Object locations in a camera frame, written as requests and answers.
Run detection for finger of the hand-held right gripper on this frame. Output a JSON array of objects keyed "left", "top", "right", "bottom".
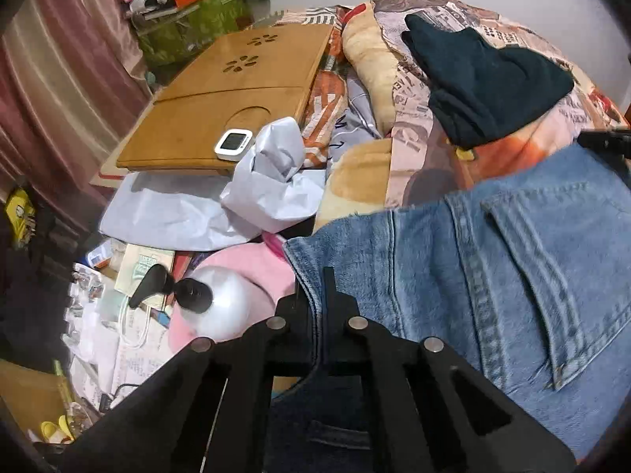
[{"left": 577, "top": 128, "right": 631, "bottom": 183}]

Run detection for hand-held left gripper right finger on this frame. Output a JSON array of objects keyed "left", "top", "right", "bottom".
[{"left": 320, "top": 266, "right": 577, "bottom": 473}]

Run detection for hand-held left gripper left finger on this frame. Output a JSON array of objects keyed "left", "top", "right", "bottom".
[{"left": 64, "top": 294, "right": 322, "bottom": 473}]

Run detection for blue denim pants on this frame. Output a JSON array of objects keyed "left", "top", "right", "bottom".
[{"left": 263, "top": 145, "right": 631, "bottom": 473}]

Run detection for pink cloth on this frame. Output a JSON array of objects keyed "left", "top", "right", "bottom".
[{"left": 166, "top": 241, "right": 297, "bottom": 353}]

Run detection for silver bottle with black pump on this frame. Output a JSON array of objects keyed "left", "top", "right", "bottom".
[{"left": 129, "top": 263, "right": 271, "bottom": 344}]

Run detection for dark teal garment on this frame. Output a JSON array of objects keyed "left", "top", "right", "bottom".
[{"left": 400, "top": 14, "right": 575, "bottom": 151}]

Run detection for white crumpled plastic bag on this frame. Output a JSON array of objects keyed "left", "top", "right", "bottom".
[{"left": 220, "top": 117, "right": 327, "bottom": 234}]

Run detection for white paper bag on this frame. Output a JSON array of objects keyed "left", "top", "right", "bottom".
[{"left": 109, "top": 300, "right": 174, "bottom": 407}]

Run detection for pale green booklet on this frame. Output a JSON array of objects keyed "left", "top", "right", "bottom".
[{"left": 114, "top": 243, "right": 176, "bottom": 297}]

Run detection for white paper sheet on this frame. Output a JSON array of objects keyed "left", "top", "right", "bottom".
[{"left": 99, "top": 172, "right": 264, "bottom": 253}]

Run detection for white digital clock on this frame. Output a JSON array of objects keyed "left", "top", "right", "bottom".
[{"left": 214, "top": 128, "right": 256, "bottom": 162}]

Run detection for printed blanket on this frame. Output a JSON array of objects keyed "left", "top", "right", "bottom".
[{"left": 273, "top": 0, "right": 631, "bottom": 230}]

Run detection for light grey printed sheet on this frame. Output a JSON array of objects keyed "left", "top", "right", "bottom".
[{"left": 329, "top": 66, "right": 386, "bottom": 149}]

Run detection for pile of small packets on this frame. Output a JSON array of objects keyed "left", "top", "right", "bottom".
[{"left": 62, "top": 262, "right": 107, "bottom": 358}]

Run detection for wooden lap desk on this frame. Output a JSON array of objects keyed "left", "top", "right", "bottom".
[{"left": 116, "top": 24, "right": 335, "bottom": 177}]

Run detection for brown cardboard box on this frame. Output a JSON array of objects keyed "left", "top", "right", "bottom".
[{"left": 0, "top": 359, "right": 76, "bottom": 437}]

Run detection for yellow packet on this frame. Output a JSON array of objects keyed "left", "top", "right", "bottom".
[{"left": 4, "top": 188, "right": 37, "bottom": 250}]

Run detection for green box with clutter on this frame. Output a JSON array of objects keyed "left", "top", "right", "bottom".
[{"left": 135, "top": 0, "right": 253, "bottom": 68}]

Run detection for pink striped curtain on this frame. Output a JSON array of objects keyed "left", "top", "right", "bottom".
[{"left": 0, "top": 0, "right": 155, "bottom": 238}]

